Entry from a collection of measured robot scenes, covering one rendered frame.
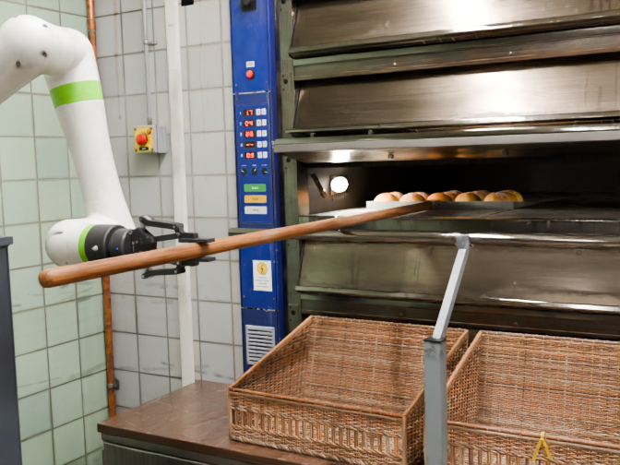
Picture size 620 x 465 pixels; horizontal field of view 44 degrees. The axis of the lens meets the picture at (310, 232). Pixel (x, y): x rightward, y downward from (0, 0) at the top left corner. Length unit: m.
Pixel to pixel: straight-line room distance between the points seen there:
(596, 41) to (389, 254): 0.87
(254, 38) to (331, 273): 0.83
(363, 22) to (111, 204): 1.07
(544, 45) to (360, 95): 0.59
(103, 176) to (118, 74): 1.27
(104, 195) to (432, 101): 1.05
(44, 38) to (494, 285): 1.40
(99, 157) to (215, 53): 1.04
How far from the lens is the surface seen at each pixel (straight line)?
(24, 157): 2.90
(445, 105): 2.36
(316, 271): 2.57
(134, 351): 3.13
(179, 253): 1.48
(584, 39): 2.28
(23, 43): 1.72
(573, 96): 2.26
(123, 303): 3.12
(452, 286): 1.88
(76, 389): 3.13
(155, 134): 2.86
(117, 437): 2.50
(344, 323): 2.51
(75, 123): 1.84
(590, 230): 2.26
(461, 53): 2.36
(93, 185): 1.83
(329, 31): 2.54
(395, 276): 2.44
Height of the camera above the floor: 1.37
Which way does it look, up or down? 5 degrees down
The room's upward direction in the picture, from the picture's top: 2 degrees counter-clockwise
